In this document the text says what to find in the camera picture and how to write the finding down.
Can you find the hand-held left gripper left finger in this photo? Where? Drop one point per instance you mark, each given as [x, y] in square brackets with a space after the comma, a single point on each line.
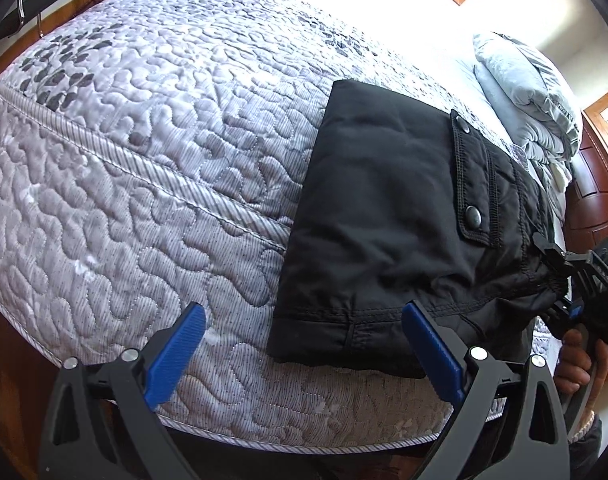
[176, 352]

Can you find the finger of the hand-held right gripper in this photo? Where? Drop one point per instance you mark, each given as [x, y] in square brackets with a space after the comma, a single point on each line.
[569, 315]
[559, 257]

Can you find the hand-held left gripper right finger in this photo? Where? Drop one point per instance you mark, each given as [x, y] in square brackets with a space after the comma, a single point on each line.
[434, 357]

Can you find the black jacket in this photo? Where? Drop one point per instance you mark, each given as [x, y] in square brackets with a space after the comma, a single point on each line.
[384, 210]

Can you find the person's right forearm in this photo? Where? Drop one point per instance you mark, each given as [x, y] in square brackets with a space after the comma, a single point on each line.
[584, 440]

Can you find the person's right hand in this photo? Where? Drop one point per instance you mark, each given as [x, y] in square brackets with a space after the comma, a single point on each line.
[581, 365]

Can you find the wooden headboard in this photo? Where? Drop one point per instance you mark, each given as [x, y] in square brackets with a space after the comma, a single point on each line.
[599, 200]

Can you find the white fuzzy cloth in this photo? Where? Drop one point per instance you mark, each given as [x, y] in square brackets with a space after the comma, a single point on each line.
[561, 180]

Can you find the folded grey duvet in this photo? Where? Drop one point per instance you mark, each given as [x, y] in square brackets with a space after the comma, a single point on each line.
[524, 100]

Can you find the quilted grey mattress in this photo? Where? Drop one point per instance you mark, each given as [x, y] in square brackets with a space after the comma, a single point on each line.
[133, 185]

